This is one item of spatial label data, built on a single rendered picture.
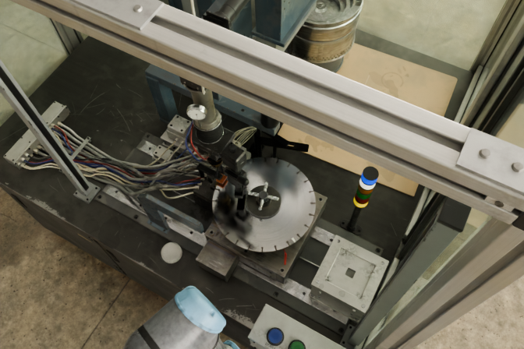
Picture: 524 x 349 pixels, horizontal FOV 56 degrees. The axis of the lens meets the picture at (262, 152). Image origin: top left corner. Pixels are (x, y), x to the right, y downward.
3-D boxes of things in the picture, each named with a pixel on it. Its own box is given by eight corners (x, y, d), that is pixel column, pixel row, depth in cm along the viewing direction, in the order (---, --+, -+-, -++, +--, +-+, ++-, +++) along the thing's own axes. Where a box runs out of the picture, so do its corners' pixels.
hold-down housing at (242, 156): (249, 180, 149) (246, 146, 131) (240, 191, 147) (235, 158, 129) (235, 171, 151) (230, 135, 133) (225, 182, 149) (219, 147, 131)
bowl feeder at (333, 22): (362, 47, 216) (377, -18, 185) (332, 98, 203) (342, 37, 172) (299, 23, 224) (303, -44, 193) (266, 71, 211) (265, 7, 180)
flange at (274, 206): (277, 184, 162) (277, 180, 160) (284, 215, 156) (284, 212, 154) (244, 189, 161) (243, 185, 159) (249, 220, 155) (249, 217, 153)
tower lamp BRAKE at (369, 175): (379, 175, 143) (381, 170, 140) (373, 188, 141) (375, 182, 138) (364, 168, 144) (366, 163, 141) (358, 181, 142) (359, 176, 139)
